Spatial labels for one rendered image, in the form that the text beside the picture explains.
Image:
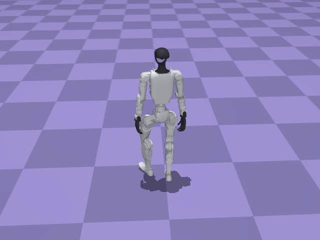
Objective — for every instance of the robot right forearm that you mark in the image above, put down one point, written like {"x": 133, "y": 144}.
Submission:
{"x": 181, "y": 105}

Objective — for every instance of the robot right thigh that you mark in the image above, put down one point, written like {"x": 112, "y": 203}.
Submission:
{"x": 170, "y": 126}

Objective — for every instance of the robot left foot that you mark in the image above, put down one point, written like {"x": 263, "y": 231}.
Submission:
{"x": 142, "y": 165}

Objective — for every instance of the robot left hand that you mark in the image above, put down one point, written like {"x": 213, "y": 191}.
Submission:
{"x": 137, "y": 120}

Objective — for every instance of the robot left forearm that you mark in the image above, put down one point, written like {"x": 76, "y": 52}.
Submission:
{"x": 139, "y": 107}

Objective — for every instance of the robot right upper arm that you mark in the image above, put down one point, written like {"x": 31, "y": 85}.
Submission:
{"x": 179, "y": 84}

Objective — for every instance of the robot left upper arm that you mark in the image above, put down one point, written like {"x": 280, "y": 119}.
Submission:
{"x": 143, "y": 79}

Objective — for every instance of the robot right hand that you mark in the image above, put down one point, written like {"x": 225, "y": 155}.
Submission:
{"x": 182, "y": 122}

